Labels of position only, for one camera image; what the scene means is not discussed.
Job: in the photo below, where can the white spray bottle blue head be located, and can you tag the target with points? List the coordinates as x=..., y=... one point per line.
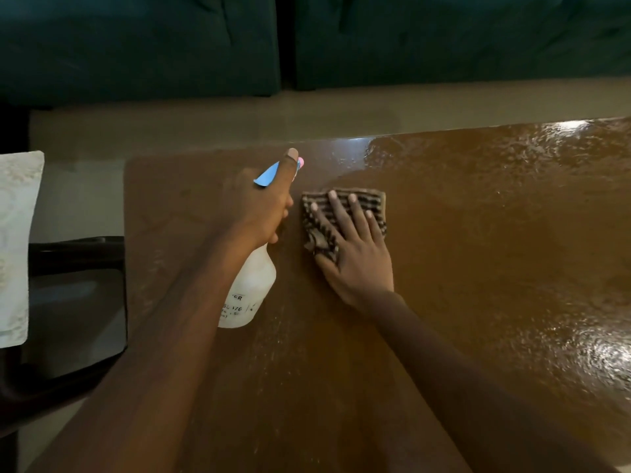
x=250, y=285

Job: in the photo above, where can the white patterned cushion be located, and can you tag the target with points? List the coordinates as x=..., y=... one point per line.
x=17, y=246

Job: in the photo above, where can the person's right little finger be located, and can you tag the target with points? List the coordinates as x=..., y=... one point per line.
x=375, y=226

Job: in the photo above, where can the person's right thumb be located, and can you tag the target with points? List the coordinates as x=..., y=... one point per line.
x=325, y=263

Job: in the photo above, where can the person's right hand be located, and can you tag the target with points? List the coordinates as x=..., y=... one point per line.
x=362, y=263

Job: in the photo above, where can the striped brown cleaning cloth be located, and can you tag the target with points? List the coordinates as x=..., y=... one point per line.
x=318, y=236

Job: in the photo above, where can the person's right middle finger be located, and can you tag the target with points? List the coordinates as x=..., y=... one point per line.
x=340, y=211

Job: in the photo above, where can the person's left thumb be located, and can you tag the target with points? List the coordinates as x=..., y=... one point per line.
x=276, y=231

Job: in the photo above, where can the dark green sofa cushion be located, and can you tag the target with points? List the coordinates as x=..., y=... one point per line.
x=458, y=36
x=133, y=44

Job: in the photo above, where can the dark chair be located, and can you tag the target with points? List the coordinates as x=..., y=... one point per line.
x=69, y=310

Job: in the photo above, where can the person's left hand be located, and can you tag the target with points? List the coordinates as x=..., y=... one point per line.
x=251, y=209

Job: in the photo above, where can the person's left forearm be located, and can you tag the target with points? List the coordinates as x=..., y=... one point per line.
x=157, y=349

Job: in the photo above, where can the person's right forearm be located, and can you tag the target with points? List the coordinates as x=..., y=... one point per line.
x=468, y=389

